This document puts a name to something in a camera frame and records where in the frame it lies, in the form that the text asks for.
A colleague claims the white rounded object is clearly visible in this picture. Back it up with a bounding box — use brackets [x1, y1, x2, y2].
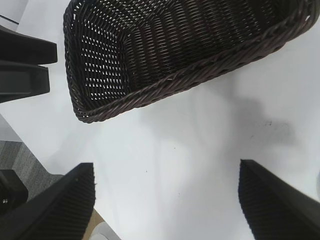
[91, 221, 119, 240]

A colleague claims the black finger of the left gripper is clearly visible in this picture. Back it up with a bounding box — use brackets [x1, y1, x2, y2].
[0, 24, 58, 66]
[0, 62, 51, 104]

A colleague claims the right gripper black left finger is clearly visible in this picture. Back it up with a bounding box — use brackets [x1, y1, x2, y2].
[0, 162, 97, 240]

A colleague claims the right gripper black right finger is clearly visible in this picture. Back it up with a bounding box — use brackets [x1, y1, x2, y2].
[238, 158, 320, 240]

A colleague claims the black block with screw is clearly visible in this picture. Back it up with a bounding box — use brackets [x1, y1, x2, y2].
[0, 169, 29, 216]

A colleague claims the dark brown wicker basket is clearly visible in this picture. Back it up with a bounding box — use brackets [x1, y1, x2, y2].
[63, 0, 320, 125]

